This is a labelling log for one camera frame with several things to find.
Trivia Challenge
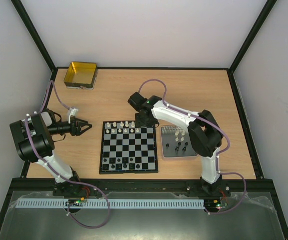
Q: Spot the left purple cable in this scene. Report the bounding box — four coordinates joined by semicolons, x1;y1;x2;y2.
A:
23;80;111;229

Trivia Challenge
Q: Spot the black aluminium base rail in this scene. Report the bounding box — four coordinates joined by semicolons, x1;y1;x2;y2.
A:
8;178;276;198

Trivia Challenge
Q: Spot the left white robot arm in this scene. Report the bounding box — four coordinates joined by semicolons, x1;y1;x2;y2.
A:
9;109;92;196

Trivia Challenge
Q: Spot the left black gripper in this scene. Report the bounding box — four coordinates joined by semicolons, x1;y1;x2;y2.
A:
48;117;92;136

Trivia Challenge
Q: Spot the black and silver chessboard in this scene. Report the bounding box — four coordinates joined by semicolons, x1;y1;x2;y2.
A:
99;121;158;175

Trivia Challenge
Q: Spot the pink tin with chess pieces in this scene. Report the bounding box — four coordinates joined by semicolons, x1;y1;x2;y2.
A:
160;125;198;160

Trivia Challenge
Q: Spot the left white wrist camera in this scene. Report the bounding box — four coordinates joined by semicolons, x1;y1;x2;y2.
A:
66;107;79;124

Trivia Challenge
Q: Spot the purple cable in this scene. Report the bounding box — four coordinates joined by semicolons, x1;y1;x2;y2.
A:
138;79;247;216
23;80;111;229

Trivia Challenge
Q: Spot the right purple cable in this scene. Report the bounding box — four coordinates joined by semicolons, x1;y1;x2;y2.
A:
138;79;247;216

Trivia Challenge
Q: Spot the white slotted cable duct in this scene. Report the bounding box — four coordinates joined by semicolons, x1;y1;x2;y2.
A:
15;198;204;210

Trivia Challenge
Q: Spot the black cage frame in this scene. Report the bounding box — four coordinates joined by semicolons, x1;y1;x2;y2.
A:
0;0;288;240

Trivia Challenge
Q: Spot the gold open tin lid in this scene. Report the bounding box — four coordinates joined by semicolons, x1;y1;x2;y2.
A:
63;61;98;90

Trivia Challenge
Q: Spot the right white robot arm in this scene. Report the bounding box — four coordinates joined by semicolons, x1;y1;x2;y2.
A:
128;92;223;196

